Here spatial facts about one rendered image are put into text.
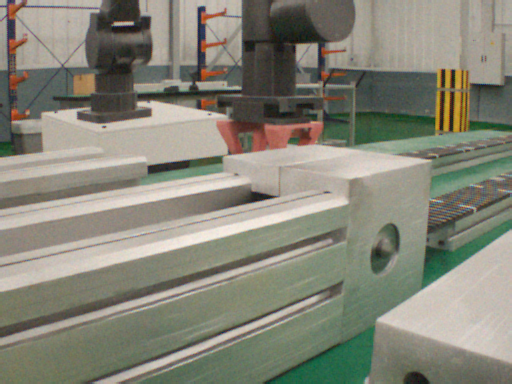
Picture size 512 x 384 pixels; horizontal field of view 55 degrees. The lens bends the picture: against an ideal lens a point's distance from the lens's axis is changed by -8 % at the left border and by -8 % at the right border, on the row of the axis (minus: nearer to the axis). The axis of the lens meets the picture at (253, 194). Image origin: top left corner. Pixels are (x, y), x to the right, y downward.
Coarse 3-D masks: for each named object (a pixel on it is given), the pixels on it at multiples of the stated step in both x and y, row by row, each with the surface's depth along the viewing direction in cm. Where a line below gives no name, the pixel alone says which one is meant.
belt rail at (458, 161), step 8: (504, 144) 100; (472, 152) 89; (480, 152) 91; (488, 152) 95; (496, 152) 99; (504, 152) 100; (432, 160) 78; (440, 160) 80; (448, 160) 82; (456, 160) 86; (464, 160) 88; (472, 160) 89; (480, 160) 92; (488, 160) 95; (432, 168) 79; (440, 168) 80; (448, 168) 83; (456, 168) 85; (432, 176) 79
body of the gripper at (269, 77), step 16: (256, 48) 52; (272, 48) 51; (288, 48) 52; (256, 64) 52; (272, 64) 52; (288, 64) 52; (256, 80) 52; (272, 80) 52; (288, 80) 53; (224, 96) 55; (240, 96) 54; (256, 96) 52; (272, 96) 52; (288, 96) 53; (304, 96) 54; (320, 96) 54
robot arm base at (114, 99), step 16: (96, 80) 90; (112, 80) 89; (128, 80) 91; (96, 96) 90; (112, 96) 89; (128, 96) 91; (80, 112) 91; (96, 112) 90; (112, 112) 90; (128, 112) 91; (144, 112) 94
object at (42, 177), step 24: (0, 168) 39; (24, 168) 36; (48, 168) 36; (72, 168) 36; (96, 168) 37; (120, 168) 39; (144, 168) 40; (0, 192) 33; (24, 192) 34; (48, 192) 35; (72, 192) 38; (96, 192) 39
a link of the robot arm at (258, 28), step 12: (252, 0) 51; (264, 0) 50; (252, 12) 51; (264, 12) 50; (252, 24) 51; (264, 24) 51; (252, 36) 52; (264, 36) 51; (276, 36) 51; (276, 48) 52
